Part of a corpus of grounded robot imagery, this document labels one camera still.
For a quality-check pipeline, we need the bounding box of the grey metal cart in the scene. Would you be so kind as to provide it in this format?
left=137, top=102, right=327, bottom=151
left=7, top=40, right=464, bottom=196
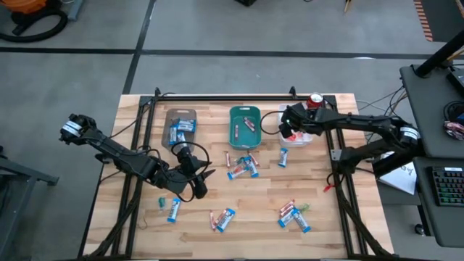
left=0, top=144, right=60, bottom=254

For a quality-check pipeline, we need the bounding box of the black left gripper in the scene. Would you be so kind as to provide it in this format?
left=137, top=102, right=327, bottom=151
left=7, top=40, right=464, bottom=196
left=170, top=146, right=217, bottom=199

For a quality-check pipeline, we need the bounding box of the grey translucent plastic bin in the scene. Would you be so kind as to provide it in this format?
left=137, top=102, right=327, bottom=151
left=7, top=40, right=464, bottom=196
left=161, top=107, right=198, bottom=153

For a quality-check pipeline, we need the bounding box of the black coiled cable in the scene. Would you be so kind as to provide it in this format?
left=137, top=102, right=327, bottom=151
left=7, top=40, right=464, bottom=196
left=442, top=100, right=464, bottom=123

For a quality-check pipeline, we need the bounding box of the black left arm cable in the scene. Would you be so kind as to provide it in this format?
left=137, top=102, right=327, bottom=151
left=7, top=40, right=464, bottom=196
left=170, top=141, right=212, bottom=203

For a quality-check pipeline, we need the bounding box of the dark grey desk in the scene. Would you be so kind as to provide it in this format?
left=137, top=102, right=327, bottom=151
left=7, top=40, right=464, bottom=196
left=413, top=156, right=464, bottom=249
left=399, top=64, right=464, bottom=159

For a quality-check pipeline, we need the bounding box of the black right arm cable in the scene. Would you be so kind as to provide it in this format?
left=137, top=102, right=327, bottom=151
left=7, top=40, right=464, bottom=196
left=259, top=110, right=283, bottom=136

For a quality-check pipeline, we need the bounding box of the black keyboard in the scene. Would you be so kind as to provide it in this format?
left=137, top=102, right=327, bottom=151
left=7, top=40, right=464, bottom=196
left=431, top=165, right=464, bottom=207

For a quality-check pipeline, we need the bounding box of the floor cable bundle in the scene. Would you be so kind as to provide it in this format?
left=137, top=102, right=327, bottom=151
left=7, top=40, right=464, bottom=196
left=357, top=85, right=418, bottom=131

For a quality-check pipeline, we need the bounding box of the black vacuum hose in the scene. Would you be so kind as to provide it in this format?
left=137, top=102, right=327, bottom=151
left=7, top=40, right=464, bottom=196
left=0, top=7, right=69, bottom=44

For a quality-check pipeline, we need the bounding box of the red soda can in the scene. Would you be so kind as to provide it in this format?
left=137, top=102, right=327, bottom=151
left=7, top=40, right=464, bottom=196
left=306, top=92, right=325, bottom=110

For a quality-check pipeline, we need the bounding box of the black mat striped edge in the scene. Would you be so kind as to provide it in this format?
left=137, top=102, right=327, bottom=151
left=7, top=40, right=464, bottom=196
left=413, top=0, right=464, bottom=43

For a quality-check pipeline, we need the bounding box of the teal plastic bin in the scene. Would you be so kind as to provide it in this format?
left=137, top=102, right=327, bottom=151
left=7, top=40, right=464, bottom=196
left=228, top=105, right=262, bottom=151

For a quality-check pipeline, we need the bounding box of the colourful wrapper pile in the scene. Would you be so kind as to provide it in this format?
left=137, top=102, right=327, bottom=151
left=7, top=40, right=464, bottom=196
left=444, top=120, right=464, bottom=141

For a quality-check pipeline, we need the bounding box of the orange vacuum cleaner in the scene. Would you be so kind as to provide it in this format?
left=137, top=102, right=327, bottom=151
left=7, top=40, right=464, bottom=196
left=9, top=0, right=50, bottom=15

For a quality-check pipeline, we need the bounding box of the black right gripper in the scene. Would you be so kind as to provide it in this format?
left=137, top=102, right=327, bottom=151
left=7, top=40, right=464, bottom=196
left=278, top=102, right=324, bottom=139

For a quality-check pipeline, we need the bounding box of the black pole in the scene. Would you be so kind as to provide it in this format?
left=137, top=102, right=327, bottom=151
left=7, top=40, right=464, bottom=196
left=415, top=30, right=464, bottom=78

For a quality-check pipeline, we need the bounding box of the white plastic bin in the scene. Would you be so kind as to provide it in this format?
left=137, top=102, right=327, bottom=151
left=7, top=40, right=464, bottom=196
left=277, top=103, right=314, bottom=148

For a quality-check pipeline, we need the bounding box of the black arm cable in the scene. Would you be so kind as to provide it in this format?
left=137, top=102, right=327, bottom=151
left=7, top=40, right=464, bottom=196
left=170, top=141, right=212, bottom=203
left=259, top=110, right=283, bottom=136

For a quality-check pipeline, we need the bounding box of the white paper sheet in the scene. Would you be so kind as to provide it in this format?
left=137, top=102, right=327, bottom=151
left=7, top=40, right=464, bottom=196
left=376, top=151, right=418, bottom=196

